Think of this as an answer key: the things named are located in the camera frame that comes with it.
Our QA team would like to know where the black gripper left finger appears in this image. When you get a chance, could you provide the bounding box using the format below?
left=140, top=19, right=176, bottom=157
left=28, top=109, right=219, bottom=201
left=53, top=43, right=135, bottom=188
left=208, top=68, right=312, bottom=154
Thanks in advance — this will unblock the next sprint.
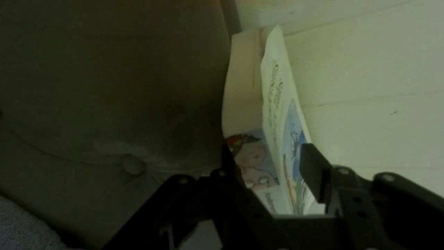
left=103, top=137, right=280, bottom=250

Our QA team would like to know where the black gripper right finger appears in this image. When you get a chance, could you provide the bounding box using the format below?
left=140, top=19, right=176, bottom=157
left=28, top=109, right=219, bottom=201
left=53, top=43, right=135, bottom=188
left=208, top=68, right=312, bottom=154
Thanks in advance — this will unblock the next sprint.
left=300, top=141, right=444, bottom=250

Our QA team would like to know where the tufted fabric couch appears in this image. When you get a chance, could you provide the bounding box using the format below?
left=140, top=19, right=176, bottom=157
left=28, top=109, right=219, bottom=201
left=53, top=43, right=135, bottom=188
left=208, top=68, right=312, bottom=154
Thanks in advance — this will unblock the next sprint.
left=0, top=0, right=243, bottom=250

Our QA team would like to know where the light blue blanket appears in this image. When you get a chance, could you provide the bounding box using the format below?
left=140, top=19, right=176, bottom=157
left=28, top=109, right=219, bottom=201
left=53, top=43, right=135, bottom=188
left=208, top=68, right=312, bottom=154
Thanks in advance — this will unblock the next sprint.
left=0, top=193, right=70, bottom=250

